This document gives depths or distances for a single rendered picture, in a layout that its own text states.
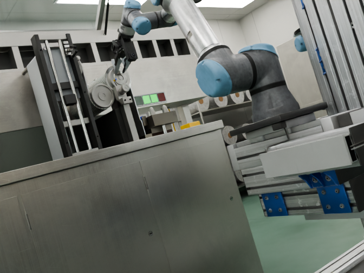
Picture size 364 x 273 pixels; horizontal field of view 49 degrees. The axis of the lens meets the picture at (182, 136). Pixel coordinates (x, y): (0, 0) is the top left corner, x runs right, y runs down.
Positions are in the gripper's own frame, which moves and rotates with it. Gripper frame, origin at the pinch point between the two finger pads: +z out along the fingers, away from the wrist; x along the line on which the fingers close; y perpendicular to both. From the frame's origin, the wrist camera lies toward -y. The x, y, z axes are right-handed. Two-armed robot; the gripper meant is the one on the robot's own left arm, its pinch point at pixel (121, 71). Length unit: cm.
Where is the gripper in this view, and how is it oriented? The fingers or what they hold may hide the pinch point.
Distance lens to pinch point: 201.9
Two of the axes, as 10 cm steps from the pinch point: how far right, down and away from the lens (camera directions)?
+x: -7.5, 1.9, -6.4
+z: -2.8, 7.8, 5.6
